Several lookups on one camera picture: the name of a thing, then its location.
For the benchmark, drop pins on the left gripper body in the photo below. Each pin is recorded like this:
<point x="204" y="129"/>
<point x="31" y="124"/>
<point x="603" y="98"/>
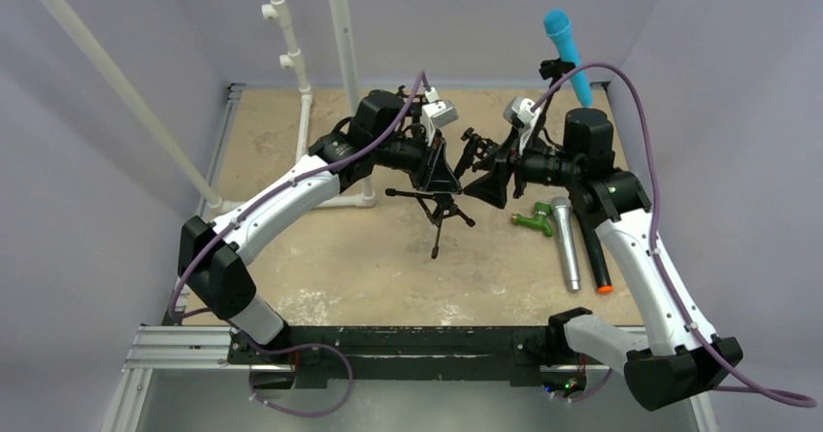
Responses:
<point x="420" y="171"/>

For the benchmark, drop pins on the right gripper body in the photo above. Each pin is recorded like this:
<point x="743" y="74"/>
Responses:
<point x="507" y="173"/>

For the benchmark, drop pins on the black tripod mic stand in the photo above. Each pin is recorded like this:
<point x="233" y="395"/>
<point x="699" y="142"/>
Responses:
<point x="439" y="206"/>

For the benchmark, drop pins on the silver grey microphone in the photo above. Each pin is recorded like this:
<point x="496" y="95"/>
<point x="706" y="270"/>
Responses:
<point x="562" y="212"/>

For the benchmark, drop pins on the blue microphone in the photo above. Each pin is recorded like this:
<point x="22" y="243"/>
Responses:
<point x="559" y="29"/>

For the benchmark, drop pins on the black microphone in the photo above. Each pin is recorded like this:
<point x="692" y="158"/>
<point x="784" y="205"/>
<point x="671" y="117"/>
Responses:
<point x="596" y="256"/>

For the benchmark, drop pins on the black clip round-base stand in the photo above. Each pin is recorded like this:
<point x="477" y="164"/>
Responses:
<point x="553" y="71"/>

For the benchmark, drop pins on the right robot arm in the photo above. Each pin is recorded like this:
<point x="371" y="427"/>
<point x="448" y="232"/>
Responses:
<point x="680" y="354"/>

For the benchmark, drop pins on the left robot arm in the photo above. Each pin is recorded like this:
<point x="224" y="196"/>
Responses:
<point x="397" y="131"/>

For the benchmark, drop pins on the green tap faucet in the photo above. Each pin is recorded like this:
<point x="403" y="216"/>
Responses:
<point x="539" y="220"/>

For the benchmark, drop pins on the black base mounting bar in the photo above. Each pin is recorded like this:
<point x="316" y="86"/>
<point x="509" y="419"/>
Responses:
<point x="311" y="356"/>

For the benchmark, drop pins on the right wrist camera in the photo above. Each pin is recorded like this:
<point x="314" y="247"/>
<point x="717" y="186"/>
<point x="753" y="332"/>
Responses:
<point x="522" y="113"/>

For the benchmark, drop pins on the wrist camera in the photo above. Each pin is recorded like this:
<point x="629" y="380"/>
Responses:
<point x="436" y="113"/>
<point x="522" y="113"/>

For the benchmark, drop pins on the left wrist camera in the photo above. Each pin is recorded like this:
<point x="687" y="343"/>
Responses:
<point x="436" y="113"/>

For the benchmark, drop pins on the white PVC pipe frame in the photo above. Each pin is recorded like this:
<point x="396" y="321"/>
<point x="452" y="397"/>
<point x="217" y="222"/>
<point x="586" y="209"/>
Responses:
<point x="276" y="10"/>

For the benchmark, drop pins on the aluminium rail frame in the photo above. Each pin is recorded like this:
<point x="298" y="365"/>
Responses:
<point x="345" y="271"/>

